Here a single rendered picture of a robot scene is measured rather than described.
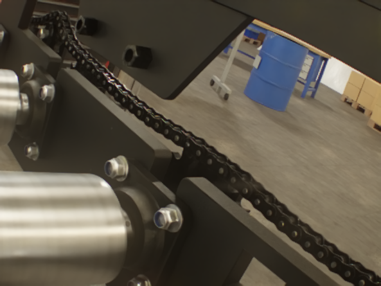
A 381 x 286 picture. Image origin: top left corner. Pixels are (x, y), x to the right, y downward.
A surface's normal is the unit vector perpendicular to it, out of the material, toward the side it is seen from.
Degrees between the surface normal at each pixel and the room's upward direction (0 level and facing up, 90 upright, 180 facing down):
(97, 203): 25
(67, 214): 37
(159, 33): 90
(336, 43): 90
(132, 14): 90
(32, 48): 90
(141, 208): 41
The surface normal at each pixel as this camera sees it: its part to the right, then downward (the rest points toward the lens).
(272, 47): -0.62, 0.02
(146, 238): 0.18, 0.01
